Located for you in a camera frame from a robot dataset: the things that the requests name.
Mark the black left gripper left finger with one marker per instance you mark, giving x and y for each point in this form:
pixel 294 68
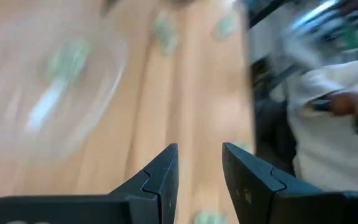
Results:
pixel 154 199

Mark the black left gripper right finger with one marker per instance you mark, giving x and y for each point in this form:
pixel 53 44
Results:
pixel 259 199

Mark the person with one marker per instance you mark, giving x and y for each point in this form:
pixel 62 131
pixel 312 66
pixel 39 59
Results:
pixel 328 149

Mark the person's hand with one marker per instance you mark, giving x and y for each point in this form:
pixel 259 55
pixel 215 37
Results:
pixel 350 104

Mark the clear plastic container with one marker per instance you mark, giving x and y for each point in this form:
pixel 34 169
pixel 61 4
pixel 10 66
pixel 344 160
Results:
pixel 11 62

